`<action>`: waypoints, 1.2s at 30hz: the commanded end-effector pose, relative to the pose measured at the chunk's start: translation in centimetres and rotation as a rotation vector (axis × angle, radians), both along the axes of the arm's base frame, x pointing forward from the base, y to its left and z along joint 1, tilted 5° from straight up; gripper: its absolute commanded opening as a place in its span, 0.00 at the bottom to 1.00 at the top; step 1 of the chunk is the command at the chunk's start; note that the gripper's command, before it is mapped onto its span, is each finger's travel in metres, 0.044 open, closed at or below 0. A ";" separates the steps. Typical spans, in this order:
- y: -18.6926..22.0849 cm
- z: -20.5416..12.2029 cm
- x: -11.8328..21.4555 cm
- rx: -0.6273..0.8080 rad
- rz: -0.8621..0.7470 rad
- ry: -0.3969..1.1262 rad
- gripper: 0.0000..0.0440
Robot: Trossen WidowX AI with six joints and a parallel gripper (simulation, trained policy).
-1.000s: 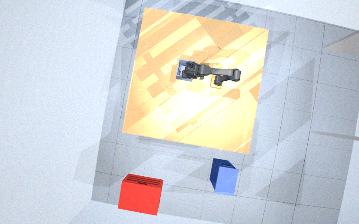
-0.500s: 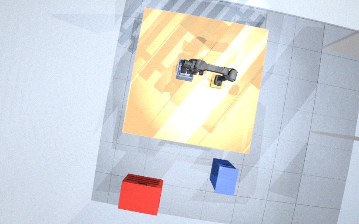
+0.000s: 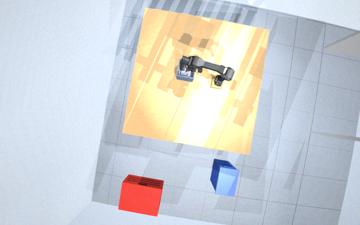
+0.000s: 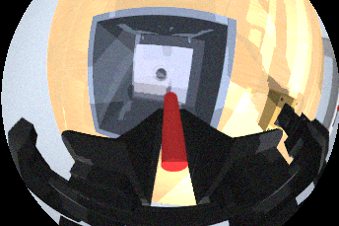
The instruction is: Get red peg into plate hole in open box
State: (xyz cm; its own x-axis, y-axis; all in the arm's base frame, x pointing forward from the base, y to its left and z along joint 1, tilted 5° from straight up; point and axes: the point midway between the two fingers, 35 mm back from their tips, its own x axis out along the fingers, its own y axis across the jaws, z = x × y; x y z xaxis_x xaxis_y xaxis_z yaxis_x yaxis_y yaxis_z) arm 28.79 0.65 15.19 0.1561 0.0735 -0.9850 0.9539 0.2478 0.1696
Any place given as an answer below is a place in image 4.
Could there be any white square plate with hole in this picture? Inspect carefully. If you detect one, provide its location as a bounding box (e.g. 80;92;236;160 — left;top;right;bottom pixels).
134;43;193;103

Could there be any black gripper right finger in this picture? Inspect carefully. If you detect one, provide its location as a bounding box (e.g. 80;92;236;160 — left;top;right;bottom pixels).
180;108;284;205

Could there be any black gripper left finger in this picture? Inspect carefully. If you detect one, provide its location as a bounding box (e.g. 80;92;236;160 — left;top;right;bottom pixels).
62;108;163;206

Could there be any red peg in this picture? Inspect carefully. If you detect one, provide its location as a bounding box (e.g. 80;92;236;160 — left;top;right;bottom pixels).
161;92;188;173

